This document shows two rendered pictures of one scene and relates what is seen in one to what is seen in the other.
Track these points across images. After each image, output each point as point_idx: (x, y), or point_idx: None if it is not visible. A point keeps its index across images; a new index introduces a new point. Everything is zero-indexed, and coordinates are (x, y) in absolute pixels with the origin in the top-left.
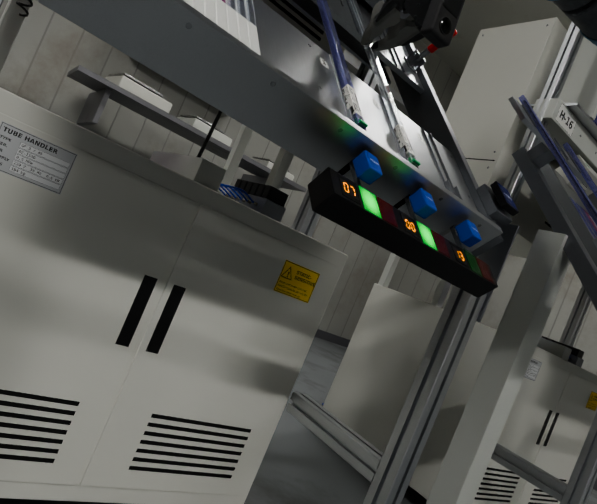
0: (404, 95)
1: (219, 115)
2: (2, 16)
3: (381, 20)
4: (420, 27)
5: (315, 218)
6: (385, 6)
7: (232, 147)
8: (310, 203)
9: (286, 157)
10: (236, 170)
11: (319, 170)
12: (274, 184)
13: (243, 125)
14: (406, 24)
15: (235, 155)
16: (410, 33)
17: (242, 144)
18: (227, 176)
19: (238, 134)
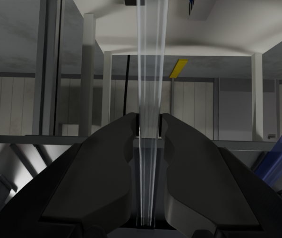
0: None
1: (124, 114)
2: (262, 97)
3: (217, 157)
4: (55, 233)
5: (44, 1)
6: None
7: (110, 96)
8: (56, 14)
9: (87, 74)
10: (103, 80)
11: (58, 54)
12: (89, 49)
13: (109, 112)
14: (125, 203)
15: (107, 89)
16: (83, 183)
17: (106, 98)
18: (107, 74)
19: (109, 105)
